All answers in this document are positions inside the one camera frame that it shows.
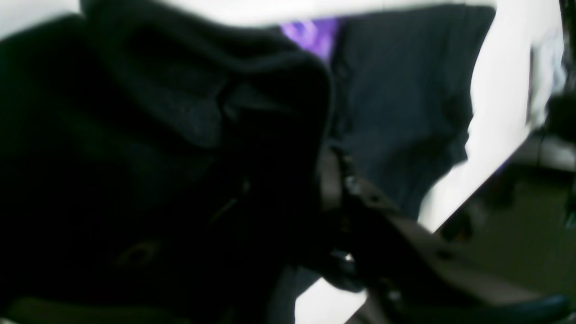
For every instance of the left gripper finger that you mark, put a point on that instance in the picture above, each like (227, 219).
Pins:
(412, 275)

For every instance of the black T-shirt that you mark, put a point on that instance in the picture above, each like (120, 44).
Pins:
(160, 168)

